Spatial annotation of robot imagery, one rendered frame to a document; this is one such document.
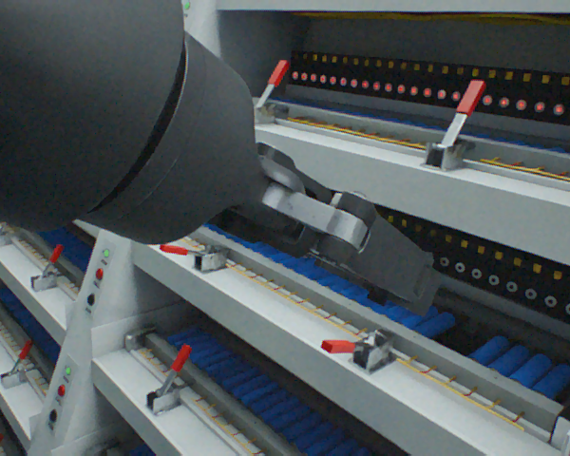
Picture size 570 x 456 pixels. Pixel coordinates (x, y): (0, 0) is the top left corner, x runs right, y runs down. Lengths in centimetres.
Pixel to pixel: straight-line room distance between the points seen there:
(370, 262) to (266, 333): 38
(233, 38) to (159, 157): 69
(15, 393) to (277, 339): 67
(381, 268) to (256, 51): 68
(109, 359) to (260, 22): 57
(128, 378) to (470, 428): 50
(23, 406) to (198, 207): 95
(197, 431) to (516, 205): 47
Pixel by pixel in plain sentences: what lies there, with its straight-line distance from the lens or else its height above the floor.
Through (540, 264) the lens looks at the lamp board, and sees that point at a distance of 60.
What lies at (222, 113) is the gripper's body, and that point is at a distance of 17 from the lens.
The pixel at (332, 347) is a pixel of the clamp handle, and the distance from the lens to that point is 45.
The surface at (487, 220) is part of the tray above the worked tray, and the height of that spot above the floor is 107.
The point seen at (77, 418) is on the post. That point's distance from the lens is 91.
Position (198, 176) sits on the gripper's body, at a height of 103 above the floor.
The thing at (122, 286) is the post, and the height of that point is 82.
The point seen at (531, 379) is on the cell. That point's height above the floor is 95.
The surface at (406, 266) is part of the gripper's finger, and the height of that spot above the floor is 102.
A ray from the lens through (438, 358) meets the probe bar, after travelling 51.
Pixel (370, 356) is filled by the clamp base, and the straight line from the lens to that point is 50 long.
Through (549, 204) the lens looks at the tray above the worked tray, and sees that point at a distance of 44.
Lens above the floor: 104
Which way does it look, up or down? 4 degrees down
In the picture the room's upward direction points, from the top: 19 degrees clockwise
